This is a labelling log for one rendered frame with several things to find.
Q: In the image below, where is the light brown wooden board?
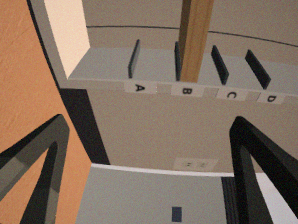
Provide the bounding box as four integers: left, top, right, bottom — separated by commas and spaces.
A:
178, 0, 214, 83

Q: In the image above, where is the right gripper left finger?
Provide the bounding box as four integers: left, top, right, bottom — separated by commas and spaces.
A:
0, 114, 70, 224

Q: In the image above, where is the grey rectangular rack frame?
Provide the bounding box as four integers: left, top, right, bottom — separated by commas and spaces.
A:
30, 0, 298, 105

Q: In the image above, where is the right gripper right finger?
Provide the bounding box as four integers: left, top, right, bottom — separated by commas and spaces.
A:
229, 116, 298, 224

